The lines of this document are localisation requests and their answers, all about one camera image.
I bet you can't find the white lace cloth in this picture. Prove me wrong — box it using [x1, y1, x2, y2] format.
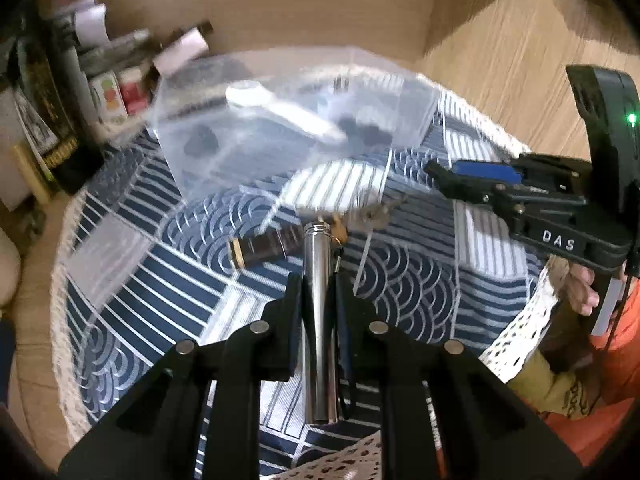
[272, 259, 563, 480]

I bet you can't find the black wrist strap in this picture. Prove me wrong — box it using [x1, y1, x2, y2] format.
[334, 254, 357, 420]

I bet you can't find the wooden cabinet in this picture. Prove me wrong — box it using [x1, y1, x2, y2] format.
[50, 0, 546, 68]

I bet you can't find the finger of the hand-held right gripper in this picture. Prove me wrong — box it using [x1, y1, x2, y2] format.
[454, 152, 594, 197]
[425, 159, 588, 234]

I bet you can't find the red carton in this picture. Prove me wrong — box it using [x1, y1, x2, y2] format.
[117, 66, 152, 117]

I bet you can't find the blue patterned tablecloth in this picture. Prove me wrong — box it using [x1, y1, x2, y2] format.
[50, 67, 551, 480]

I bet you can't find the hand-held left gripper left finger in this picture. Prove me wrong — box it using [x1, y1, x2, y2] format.
[57, 273, 304, 480]

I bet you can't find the clear plastic zip bag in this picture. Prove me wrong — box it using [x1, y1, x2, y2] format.
[149, 46, 442, 202]

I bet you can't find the white fruit print carton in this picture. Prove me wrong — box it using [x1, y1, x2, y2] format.
[89, 71, 127, 127]

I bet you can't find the bunch of keys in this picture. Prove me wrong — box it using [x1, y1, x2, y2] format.
[327, 196, 408, 241]

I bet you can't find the dark brown cylinder gold ring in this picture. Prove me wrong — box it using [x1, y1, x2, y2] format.
[229, 229, 307, 270]

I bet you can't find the silver metal tube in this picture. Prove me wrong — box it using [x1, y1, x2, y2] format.
[303, 224, 342, 425]

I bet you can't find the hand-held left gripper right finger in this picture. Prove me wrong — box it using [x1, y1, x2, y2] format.
[335, 275, 584, 480]

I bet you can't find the person's right hand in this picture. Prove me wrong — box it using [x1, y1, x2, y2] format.
[564, 259, 601, 317]

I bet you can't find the white plastic spoon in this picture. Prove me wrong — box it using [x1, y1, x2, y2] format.
[224, 81, 347, 142]

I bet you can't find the person's right forearm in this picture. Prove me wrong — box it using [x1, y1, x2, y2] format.
[506, 305, 598, 422]

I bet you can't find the person's orange clothing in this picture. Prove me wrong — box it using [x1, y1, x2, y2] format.
[542, 277, 640, 480]

